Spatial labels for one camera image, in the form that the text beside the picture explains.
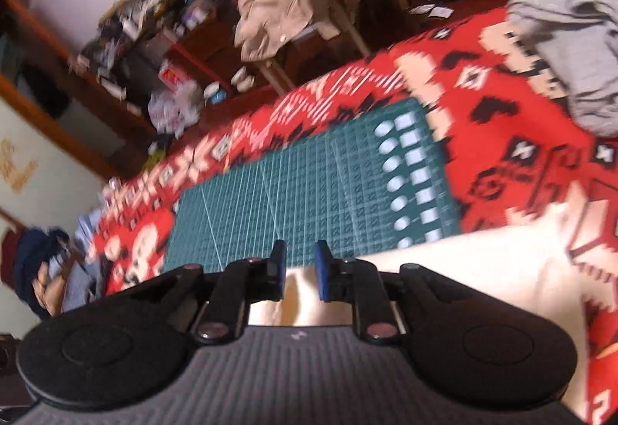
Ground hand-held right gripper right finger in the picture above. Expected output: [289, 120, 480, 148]
[315, 242, 476, 344]

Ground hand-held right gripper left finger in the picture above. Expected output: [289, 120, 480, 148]
[123, 240, 287, 344]

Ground white knit vest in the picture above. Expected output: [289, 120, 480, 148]
[248, 200, 594, 406]

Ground green cutting mat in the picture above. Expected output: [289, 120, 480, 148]
[164, 97, 462, 274]

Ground blue white cup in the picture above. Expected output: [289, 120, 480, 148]
[203, 81, 229, 106]

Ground pile of plastic bags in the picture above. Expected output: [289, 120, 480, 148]
[147, 82, 204, 139]

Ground red patterned blanket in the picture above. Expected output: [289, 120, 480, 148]
[77, 7, 618, 425]

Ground dark blue cloth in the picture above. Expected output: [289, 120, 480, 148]
[12, 227, 73, 320]

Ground white paper scraps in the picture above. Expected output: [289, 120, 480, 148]
[408, 3, 452, 18]

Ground grey garment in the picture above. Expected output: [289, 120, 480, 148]
[507, 0, 618, 139]

